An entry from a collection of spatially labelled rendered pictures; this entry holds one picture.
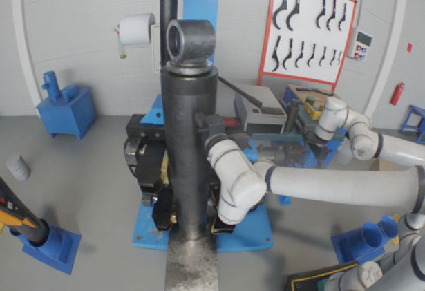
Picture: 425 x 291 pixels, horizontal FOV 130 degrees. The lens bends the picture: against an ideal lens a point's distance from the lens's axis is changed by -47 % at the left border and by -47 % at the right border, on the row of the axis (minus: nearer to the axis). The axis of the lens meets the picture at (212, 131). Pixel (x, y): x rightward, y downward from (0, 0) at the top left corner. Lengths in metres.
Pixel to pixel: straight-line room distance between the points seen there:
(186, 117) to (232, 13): 2.15
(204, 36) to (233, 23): 2.07
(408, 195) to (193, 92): 0.67
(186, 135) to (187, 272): 1.13
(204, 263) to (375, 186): 1.34
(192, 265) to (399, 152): 1.45
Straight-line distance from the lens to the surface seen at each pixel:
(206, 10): 1.04
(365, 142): 0.65
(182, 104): 0.63
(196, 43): 0.59
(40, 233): 1.79
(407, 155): 0.75
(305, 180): 0.52
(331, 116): 0.76
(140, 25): 1.52
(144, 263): 1.78
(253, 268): 1.77
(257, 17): 2.72
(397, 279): 0.56
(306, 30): 2.97
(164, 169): 0.91
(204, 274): 1.55
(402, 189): 0.50
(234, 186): 0.41
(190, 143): 0.72
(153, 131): 1.06
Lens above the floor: 1.68
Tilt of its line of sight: 37 degrees down
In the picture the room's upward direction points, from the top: 4 degrees clockwise
